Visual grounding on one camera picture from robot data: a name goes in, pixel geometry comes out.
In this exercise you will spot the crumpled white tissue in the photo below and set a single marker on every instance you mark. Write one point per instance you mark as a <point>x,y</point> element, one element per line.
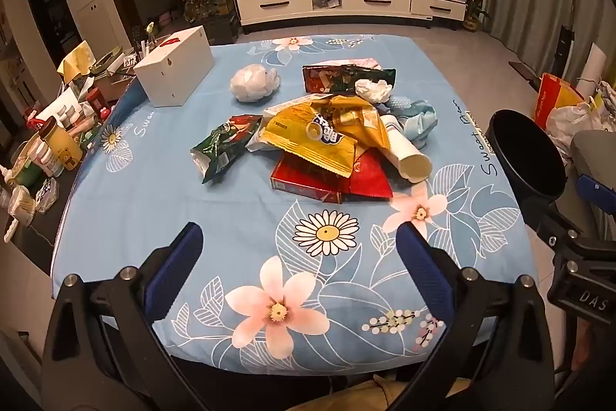
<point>373,91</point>

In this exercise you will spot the blue floral tablecloth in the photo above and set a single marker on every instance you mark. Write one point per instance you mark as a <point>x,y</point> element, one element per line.
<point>144,199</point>

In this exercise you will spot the white television cabinet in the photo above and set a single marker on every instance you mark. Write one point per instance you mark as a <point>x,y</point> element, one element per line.
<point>288,4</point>

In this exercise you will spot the red and green snack packet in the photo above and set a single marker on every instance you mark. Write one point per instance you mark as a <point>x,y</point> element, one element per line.
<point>332,79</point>

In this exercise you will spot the grey sofa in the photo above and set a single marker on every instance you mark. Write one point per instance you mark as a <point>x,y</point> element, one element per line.
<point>592,156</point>

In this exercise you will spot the red box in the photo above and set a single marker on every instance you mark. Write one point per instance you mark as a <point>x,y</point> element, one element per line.
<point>303,180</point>

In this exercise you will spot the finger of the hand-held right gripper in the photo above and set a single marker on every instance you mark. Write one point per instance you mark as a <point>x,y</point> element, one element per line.
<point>596,190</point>
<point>553,223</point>

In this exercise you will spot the white box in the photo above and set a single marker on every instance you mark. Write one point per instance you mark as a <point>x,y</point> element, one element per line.
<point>173,64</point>

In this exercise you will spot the large white plastic bag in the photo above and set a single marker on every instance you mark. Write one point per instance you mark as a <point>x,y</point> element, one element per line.
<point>577,117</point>

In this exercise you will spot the white paper cup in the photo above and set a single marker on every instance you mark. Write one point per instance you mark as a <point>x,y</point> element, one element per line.
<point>409,156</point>

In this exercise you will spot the yellow snack packet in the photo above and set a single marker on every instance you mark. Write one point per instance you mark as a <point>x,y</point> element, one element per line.
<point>317,131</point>

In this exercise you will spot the yellow jar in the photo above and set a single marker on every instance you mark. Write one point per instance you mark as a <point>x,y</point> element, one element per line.
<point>60,146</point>

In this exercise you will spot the small potted plant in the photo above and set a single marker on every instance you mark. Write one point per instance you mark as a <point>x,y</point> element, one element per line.
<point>474,14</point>

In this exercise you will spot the red foil packet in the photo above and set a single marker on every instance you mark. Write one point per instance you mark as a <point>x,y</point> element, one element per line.
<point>370,177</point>

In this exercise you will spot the cotton swab box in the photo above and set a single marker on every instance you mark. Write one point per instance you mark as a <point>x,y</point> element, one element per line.
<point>23,204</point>

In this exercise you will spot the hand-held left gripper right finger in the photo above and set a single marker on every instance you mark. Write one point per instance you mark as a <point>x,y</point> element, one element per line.
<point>426,266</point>

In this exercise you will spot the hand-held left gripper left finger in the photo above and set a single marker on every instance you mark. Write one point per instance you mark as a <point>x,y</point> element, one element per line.
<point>175,266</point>

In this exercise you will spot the red and yellow shopping bag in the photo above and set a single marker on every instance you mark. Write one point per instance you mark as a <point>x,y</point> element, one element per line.
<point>551,98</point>

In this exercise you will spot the light blue cloth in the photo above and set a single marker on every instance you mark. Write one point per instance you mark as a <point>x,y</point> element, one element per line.
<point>418,122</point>

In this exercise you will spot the black round trash bin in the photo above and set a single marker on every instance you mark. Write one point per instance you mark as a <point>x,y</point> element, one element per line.
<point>524,151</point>

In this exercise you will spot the dark floor mat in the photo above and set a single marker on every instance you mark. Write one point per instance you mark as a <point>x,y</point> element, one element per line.
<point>524,69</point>

